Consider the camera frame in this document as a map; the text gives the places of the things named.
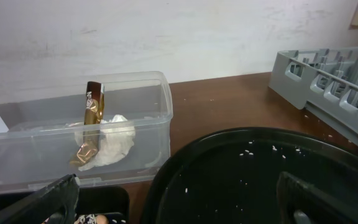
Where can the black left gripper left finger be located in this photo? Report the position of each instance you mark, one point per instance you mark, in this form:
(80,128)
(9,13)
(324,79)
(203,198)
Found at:
(55,203)

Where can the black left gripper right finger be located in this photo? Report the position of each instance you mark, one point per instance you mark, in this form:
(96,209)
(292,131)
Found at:
(296,195)

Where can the food scraps peanuts and rice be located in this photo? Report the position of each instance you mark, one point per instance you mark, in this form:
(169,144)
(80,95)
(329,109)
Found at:
(92,218)

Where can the white tissue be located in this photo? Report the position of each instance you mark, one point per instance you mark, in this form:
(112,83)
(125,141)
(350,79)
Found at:
(115,145)

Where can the brown coffee sachet wrapper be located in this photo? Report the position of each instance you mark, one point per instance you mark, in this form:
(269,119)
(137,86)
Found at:
(93,115)

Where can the clear plastic waste bin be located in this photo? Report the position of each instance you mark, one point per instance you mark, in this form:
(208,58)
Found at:
(46,123)

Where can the grey plastic dishwasher rack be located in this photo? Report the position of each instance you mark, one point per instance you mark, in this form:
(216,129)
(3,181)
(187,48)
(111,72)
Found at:
(323,81)

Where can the rectangular black tray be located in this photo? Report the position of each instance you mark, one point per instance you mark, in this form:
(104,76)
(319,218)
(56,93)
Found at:
(111,201)

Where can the round black tray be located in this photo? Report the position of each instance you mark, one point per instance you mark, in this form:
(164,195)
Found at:
(231,176)

